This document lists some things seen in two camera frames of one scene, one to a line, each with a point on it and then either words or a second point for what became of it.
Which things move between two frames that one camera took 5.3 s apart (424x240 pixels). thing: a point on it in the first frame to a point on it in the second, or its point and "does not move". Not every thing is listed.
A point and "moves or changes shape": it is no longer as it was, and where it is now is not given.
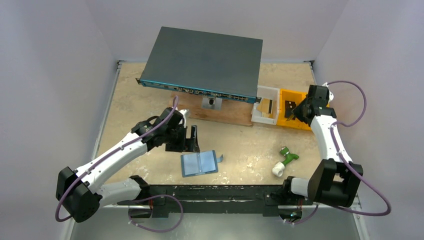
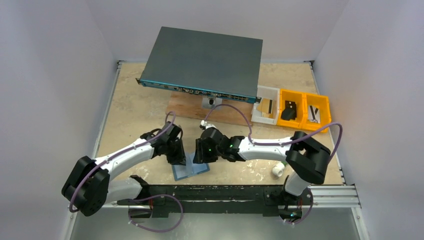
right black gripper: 301,108 to 201,153
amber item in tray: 266,106 does not move
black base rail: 271,200 does not move
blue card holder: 200,163 moves or changes shape
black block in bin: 289,105 does not move
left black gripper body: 176,138 to 172,144
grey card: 270,106 does not move
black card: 288,108 does not move
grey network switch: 205,64 does not move
